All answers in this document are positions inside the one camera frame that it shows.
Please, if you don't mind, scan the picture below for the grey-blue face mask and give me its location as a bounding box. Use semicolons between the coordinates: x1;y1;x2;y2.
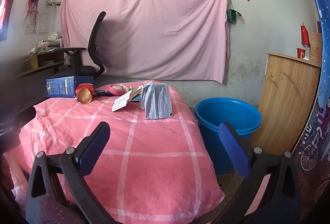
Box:
139;81;173;120

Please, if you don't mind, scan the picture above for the green hanging bag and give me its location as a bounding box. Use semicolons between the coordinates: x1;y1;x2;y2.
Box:
226;9;243;23

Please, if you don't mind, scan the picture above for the wooden desk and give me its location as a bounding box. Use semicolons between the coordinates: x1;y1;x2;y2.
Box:
13;50;66;77

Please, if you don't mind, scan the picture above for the dark blue cardboard box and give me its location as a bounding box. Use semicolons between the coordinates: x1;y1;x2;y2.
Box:
46;76;94;98

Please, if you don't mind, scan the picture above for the red paper cup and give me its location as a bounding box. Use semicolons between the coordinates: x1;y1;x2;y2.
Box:
75;83;94;104

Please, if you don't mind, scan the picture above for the black office chair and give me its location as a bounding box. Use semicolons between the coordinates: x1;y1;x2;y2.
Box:
52;11;107;83

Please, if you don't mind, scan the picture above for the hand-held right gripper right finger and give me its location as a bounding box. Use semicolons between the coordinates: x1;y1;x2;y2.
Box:
217;121;302;224

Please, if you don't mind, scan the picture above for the pink fleece cloth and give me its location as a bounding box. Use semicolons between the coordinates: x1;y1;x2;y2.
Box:
0;152;269;224

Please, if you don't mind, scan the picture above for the red hanging pouch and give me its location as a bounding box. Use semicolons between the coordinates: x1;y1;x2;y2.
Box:
300;23;310;48

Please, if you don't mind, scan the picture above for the stack of books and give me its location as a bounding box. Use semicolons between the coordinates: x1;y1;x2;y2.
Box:
29;32;63;54

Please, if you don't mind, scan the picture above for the white paper card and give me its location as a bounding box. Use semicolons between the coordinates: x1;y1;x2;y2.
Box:
112;91;132;112

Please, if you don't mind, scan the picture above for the blue printed curtain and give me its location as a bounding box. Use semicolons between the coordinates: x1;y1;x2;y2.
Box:
290;0;330;204

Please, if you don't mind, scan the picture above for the pink wall cloth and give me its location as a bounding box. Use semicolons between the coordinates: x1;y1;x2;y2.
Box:
60;0;231;84

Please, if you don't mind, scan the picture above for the wooden cabinet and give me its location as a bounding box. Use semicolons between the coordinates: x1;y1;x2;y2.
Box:
249;52;321;156

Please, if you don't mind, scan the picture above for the brown cardboard piece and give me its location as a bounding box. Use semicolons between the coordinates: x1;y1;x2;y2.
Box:
128;86;144;101

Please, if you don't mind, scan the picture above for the pink checked blanket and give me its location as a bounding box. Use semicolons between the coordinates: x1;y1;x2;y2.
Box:
12;80;226;223

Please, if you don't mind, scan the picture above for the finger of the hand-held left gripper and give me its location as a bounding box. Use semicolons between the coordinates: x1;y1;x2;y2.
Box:
12;106;37;125

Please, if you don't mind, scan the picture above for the blue plastic bucket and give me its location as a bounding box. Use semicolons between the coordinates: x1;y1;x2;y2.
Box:
194;98;263;175

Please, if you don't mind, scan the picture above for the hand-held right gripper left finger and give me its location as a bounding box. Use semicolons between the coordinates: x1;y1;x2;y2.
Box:
26;121;116;224

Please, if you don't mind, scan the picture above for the wall calendar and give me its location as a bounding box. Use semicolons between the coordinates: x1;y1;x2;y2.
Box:
24;14;49;36

